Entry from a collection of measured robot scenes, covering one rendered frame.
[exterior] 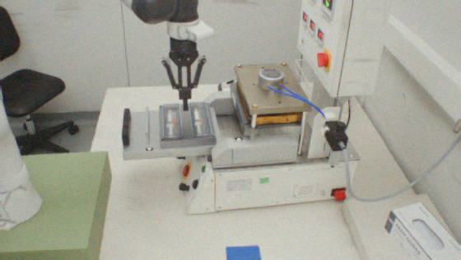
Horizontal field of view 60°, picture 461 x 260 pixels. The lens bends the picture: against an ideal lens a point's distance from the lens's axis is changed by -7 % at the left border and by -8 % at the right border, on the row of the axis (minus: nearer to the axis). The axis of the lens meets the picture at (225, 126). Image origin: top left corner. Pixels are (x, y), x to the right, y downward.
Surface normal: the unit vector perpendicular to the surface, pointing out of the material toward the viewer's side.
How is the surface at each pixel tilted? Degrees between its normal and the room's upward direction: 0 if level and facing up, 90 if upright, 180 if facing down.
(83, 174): 2
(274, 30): 90
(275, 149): 90
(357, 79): 90
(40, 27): 90
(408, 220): 3
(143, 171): 0
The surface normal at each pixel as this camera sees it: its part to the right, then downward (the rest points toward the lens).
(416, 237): 0.11, -0.84
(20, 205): 0.75, 0.23
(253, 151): 0.15, 0.56
